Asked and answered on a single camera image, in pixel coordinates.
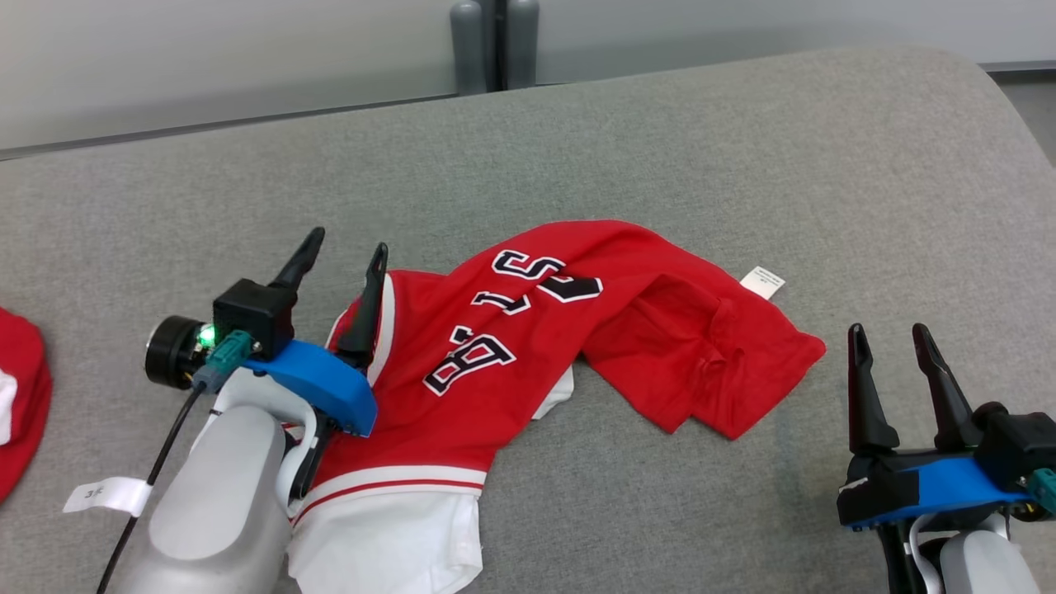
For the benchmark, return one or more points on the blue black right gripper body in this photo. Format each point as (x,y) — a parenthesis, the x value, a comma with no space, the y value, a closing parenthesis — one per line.
(932,487)

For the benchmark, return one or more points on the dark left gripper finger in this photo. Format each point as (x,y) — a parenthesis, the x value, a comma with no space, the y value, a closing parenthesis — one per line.
(367,322)
(297,268)

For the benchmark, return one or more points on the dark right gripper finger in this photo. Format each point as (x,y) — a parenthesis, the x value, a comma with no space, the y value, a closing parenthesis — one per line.
(949,412)
(866,412)

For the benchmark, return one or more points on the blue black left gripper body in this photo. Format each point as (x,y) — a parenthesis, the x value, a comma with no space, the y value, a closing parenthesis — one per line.
(330,384)

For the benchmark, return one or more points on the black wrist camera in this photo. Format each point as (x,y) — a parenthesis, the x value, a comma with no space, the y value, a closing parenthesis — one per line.
(252,318)
(1023,445)

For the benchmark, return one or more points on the teal camera connector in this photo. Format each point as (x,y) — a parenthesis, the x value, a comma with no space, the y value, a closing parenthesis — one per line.
(1046,491)
(224,355)

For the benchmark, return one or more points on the red white basketball jersey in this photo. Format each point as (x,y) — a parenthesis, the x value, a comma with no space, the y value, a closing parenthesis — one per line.
(528,396)

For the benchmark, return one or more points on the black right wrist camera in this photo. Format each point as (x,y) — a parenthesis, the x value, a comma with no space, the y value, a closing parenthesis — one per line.
(1023,445)

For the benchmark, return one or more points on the grey partition post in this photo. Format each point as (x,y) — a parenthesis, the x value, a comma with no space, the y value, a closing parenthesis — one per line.
(469,49)

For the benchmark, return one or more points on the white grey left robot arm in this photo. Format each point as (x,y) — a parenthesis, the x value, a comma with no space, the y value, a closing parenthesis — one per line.
(214,511)

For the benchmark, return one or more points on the teal left camera connector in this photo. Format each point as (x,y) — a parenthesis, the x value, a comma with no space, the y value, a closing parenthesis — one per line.
(224,355)

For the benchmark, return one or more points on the red shorts with white stripe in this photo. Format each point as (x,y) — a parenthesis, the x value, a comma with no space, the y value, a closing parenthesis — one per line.
(25,371)

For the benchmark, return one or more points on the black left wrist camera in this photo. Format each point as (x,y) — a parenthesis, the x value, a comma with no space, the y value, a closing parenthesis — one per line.
(252,318)

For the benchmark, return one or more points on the teal right camera connector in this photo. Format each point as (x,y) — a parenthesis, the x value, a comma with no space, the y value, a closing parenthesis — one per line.
(1046,491)

